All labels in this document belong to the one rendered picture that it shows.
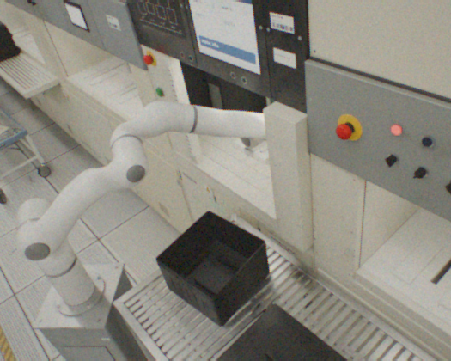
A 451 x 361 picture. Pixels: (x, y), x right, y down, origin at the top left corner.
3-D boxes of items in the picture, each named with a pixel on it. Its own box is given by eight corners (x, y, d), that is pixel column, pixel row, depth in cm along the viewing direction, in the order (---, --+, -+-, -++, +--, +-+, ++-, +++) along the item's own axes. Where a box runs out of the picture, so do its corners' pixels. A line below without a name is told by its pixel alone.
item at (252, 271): (216, 239, 169) (208, 209, 158) (271, 272, 153) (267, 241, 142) (166, 287, 155) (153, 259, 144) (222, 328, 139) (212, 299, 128)
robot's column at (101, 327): (104, 410, 200) (31, 327, 151) (119, 353, 221) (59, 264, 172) (161, 411, 195) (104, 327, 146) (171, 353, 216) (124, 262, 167)
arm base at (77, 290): (47, 316, 153) (23, 287, 141) (66, 273, 168) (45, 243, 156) (95, 315, 150) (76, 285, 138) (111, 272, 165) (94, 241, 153)
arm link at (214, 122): (205, 101, 122) (290, 115, 137) (185, 106, 136) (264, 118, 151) (203, 132, 122) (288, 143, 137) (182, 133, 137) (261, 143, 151)
